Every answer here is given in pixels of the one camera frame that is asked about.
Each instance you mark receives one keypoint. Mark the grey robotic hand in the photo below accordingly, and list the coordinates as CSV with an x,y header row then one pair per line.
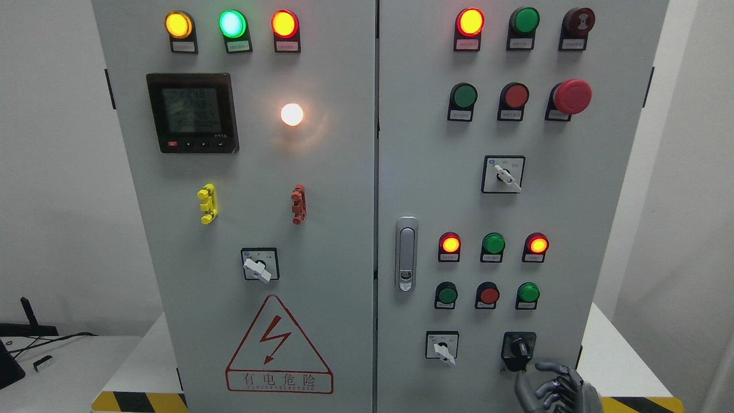
x,y
568,392

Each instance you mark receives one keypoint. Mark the yellow indicator light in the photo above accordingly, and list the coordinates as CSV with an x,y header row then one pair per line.
x,y
182,34

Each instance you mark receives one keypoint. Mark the red lit indicator top right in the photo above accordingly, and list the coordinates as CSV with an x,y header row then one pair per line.
x,y
468,30

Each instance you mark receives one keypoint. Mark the red high voltage warning sticker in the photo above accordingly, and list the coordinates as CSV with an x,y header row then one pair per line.
x,y
276,356

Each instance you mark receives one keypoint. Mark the silver door handle lock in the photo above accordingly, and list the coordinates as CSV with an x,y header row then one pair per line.
x,y
405,253

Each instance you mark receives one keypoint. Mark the green push button lower left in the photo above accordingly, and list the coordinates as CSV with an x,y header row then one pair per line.
x,y
445,296

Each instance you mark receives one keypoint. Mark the lower white selector switch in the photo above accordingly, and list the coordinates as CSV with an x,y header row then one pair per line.
x,y
442,346

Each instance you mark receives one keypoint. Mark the white platform with hazard stripes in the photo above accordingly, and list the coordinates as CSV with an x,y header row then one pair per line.
x,y
148,379

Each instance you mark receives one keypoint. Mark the red push button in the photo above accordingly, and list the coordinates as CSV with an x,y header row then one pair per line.
x,y
512,100
486,296

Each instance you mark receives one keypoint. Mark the green indicator middle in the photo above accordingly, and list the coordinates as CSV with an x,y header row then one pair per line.
x,y
493,247

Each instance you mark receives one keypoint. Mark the green push button lower right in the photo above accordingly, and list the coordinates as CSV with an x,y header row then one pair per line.
x,y
527,296

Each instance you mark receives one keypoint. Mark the green push button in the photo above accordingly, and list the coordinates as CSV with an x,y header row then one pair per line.
x,y
462,100
445,296
527,296

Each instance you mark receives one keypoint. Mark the red lit indicator middle left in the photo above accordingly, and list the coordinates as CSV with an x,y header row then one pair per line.
x,y
449,247

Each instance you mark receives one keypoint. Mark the red push button upper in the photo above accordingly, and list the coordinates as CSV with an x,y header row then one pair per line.
x,y
512,100

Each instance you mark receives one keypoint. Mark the black rotary knob switch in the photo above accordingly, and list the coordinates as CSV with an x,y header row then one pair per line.
x,y
518,350

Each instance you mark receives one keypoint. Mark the black device with antenna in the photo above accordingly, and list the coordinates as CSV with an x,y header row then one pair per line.
x,y
31,328

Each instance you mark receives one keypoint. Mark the green lit indicator light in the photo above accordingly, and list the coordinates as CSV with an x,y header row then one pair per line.
x,y
235,31

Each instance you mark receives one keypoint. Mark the red terminal connector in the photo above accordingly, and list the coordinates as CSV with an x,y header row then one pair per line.
x,y
299,207

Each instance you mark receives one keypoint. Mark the red lit indicator light left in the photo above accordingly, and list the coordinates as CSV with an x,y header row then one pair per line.
x,y
286,32

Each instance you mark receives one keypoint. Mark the green push button upper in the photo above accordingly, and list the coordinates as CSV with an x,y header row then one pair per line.
x,y
462,100

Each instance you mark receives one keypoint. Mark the red emergency stop button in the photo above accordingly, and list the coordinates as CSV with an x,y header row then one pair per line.
x,y
568,98

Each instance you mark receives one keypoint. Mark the grey electrical cabinet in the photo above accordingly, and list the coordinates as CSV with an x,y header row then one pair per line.
x,y
374,80

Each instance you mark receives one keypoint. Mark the green indicator top right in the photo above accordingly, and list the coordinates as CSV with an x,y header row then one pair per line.
x,y
522,27

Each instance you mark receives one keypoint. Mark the red push button lower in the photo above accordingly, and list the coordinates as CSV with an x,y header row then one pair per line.
x,y
486,296

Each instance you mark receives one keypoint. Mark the black digital power meter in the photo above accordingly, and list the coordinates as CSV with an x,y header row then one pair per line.
x,y
194,113

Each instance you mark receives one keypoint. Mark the red indicator middle right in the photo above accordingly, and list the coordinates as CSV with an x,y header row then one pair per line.
x,y
535,248

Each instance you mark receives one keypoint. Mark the black monitor corner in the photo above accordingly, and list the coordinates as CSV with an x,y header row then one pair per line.
x,y
11,371

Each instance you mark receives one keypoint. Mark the left door selector switch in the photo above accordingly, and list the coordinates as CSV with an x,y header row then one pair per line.
x,y
261,264

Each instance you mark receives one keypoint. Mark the small white usb adapter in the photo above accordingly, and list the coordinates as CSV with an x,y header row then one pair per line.
x,y
42,363

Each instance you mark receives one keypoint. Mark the upper right selector switch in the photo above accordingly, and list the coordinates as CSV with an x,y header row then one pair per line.
x,y
502,174

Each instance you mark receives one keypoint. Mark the dark red buzzer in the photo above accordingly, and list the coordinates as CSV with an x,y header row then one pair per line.
x,y
575,29

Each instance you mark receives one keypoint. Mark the yellow terminal connector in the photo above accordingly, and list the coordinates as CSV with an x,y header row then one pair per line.
x,y
208,203

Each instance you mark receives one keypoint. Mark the white glowing lamp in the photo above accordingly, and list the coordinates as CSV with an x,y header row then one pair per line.
x,y
292,114

